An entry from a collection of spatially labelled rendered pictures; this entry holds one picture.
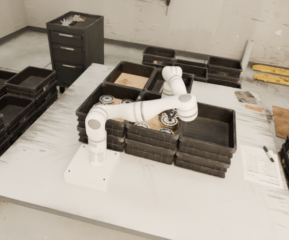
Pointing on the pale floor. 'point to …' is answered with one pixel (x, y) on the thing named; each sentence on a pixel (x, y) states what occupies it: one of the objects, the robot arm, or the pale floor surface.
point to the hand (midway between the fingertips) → (164, 119)
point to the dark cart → (74, 46)
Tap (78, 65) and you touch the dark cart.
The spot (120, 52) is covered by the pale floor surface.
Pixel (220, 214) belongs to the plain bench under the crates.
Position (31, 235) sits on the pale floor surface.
